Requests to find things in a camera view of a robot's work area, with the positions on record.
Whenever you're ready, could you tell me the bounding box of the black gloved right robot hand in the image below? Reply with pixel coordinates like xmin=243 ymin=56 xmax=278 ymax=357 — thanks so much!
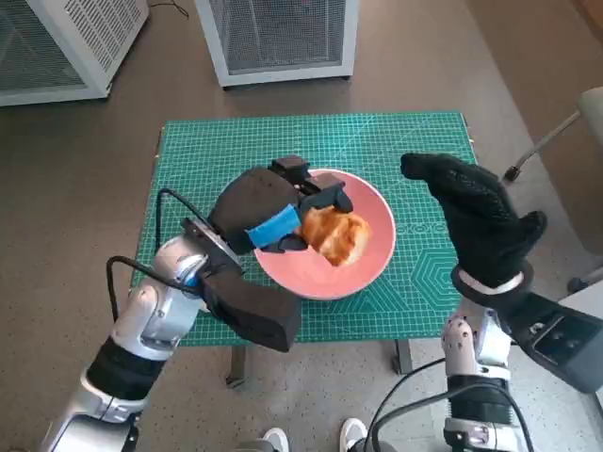
xmin=399 ymin=153 xmax=548 ymax=289

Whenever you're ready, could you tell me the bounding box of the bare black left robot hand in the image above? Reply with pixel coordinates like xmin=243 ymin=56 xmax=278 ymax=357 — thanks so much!
xmin=207 ymin=153 xmax=355 ymax=255

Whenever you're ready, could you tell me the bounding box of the orange braided toy bread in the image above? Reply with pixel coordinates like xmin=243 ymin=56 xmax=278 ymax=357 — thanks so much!
xmin=301 ymin=208 xmax=373 ymax=268

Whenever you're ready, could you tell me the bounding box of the pink bowl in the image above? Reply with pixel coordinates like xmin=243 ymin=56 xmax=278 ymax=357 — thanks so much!
xmin=253 ymin=168 xmax=397 ymax=302

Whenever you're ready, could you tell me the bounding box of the green cutting mat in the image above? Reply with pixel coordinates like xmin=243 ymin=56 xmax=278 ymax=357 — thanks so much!
xmin=133 ymin=111 xmax=478 ymax=347

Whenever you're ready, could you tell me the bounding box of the white desk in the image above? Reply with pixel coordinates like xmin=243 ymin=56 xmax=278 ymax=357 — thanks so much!
xmin=558 ymin=291 xmax=603 ymax=326

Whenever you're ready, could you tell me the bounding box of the grey chair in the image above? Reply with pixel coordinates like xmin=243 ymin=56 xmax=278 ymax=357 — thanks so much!
xmin=501 ymin=87 xmax=603 ymax=294

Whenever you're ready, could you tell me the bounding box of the metal table leg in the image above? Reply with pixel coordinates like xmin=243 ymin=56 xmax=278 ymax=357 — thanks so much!
xmin=390 ymin=339 xmax=415 ymax=376
xmin=224 ymin=346 xmax=247 ymax=390

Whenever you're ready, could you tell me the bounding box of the white mesh cabinet with louvres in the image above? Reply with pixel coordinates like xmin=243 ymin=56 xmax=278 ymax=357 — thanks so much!
xmin=0 ymin=0 xmax=151 ymax=107

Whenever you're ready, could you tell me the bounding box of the white shoe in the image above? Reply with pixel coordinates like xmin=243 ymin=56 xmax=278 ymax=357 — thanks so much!
xmin=261 ymin=427 xmax=289 ymax=452
xmin=339 ymin=417 xmax=368 ymax=452

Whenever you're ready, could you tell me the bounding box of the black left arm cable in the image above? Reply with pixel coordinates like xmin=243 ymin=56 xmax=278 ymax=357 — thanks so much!
xmin=106 ymin=187 xmax=222 ymax=326

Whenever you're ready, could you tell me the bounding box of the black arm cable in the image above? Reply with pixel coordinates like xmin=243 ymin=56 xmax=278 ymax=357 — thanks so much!
xmin=366 ymin=357 xmax=533 ymax=452
xmin=106 ymin=187 xmax=222 ymax=326

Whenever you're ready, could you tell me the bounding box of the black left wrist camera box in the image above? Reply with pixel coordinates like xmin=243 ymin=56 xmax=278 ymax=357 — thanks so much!
xmin=202 ymin=270 xmax=302 ymax=353

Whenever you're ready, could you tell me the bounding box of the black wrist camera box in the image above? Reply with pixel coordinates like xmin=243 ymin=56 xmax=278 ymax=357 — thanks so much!
xmin=202 ymin=270 xmax=302 ymax=353
xmin=498 ymin=291 xmax=603 ymax=395

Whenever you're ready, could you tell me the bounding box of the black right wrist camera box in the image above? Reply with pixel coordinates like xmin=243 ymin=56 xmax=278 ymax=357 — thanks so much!
xmin=498 ymin=291 xmax=603 ymax=395

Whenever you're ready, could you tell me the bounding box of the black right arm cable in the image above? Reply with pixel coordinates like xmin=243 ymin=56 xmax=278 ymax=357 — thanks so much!
xmin=366 ymin=357 xmax=533 ymax=452

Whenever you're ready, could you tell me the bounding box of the thin black floor cable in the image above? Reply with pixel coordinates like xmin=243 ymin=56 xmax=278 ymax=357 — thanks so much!
xmin=149 ymin=0 xmax=190 ymax=21

